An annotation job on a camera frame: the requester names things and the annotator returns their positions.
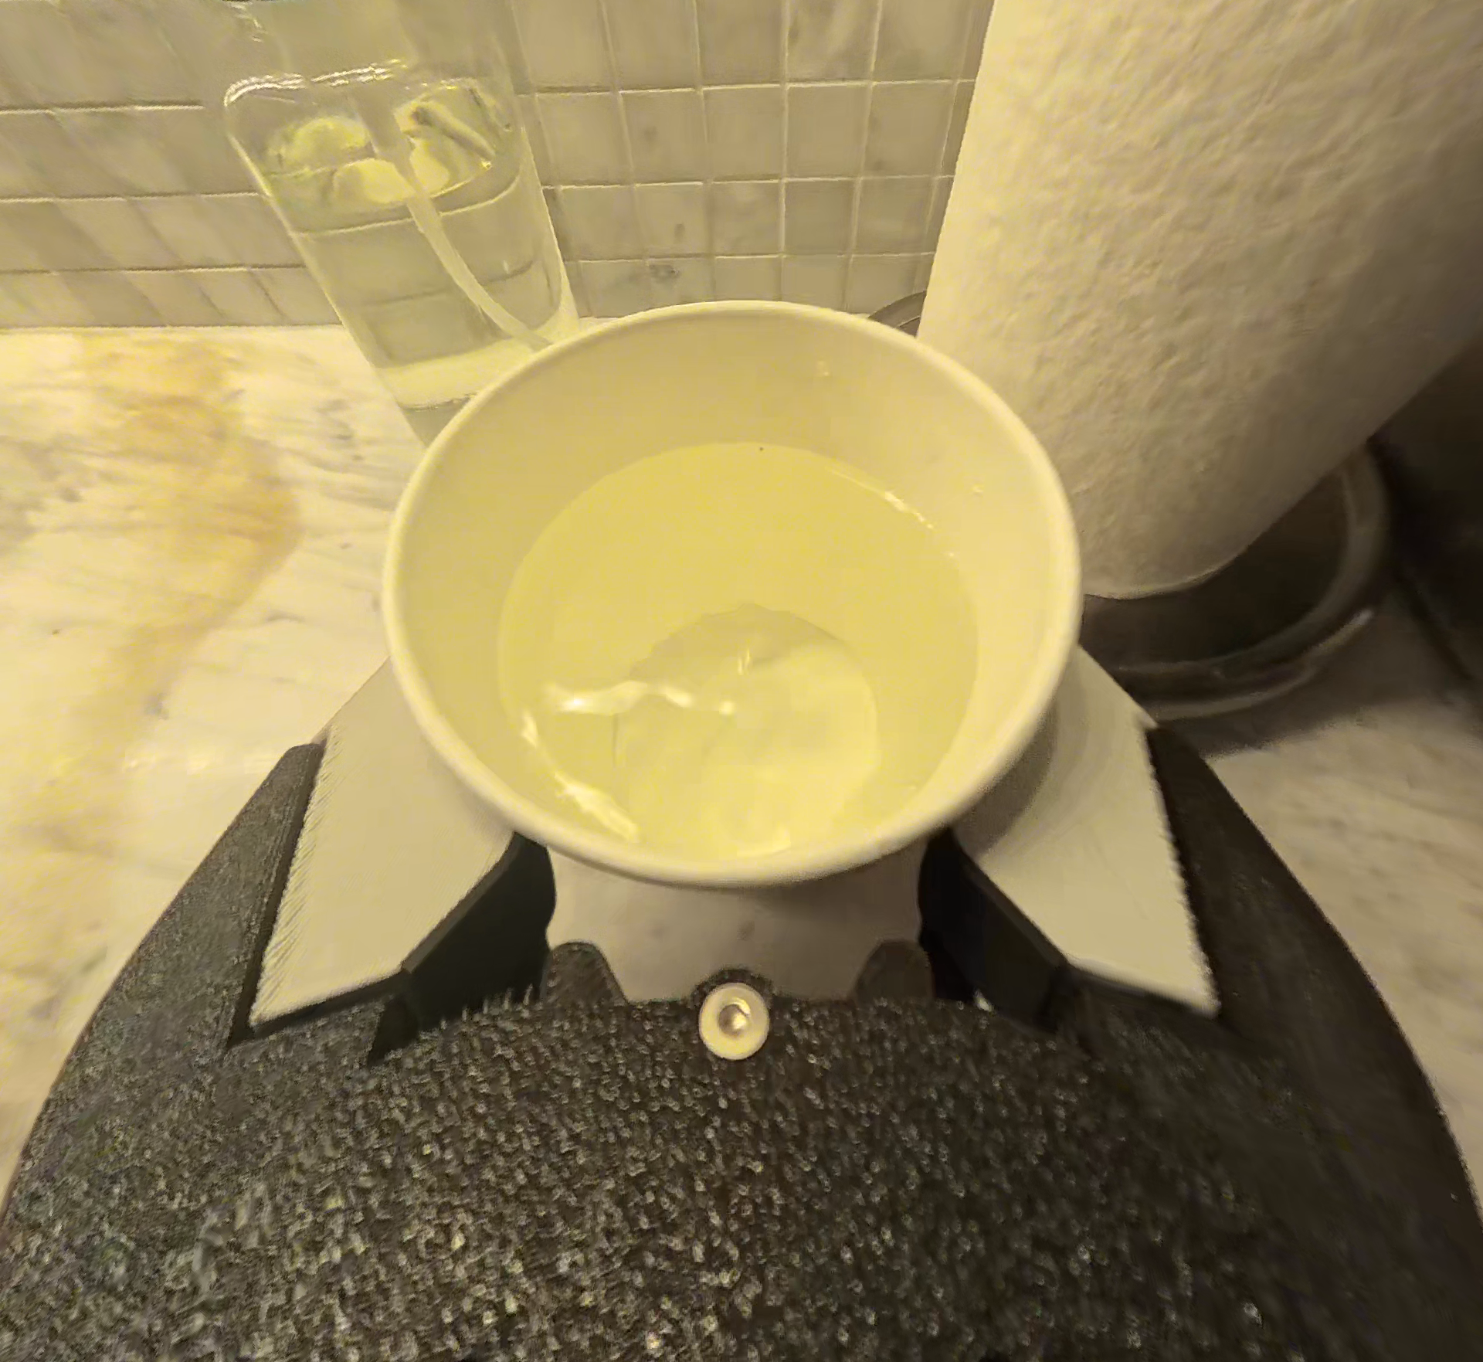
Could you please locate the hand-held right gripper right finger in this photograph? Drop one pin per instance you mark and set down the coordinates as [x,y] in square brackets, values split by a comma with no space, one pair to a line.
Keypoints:
[1101,876]

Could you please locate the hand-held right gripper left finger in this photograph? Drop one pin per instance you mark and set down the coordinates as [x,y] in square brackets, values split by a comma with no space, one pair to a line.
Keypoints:
[372,876]

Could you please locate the green-banded white paper cup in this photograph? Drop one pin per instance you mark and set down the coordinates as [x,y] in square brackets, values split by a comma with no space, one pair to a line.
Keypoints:
[741,377]

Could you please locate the marble desk countertop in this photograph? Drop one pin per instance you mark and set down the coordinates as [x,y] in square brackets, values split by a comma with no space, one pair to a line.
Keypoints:
[173,574]

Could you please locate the dark paper towel holder base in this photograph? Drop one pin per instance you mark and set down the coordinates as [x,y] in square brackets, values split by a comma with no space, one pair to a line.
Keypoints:
[1252,633]

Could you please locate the glass soap dispenser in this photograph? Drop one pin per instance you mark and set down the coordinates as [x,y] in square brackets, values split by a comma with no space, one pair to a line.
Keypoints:
[405,262]

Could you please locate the white paper towel roll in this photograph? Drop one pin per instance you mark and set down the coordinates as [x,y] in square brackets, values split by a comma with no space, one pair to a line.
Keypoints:
[1217,226]

